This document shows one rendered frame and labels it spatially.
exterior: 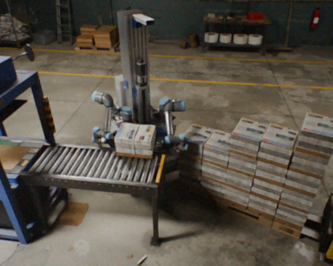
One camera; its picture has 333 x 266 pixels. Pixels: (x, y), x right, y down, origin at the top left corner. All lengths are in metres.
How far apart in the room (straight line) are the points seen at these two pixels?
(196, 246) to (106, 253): 0.93
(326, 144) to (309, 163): 0.24
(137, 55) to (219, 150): 1.39
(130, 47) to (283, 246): 2.67
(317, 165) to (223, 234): 1.22
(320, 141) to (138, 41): 2.07
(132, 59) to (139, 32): 0.29
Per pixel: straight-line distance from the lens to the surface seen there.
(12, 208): 3.20
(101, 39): 9.02
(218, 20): 8.68
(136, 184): 2.72
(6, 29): 10.13
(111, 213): 3.60
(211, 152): 3.19
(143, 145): 2.90
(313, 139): 2.84
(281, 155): 2.97
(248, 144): 2.99
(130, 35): 3.32
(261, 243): 3.44
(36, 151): 3.39
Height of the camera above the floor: 2.64
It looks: 33 degrees down
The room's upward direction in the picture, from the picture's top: straight up
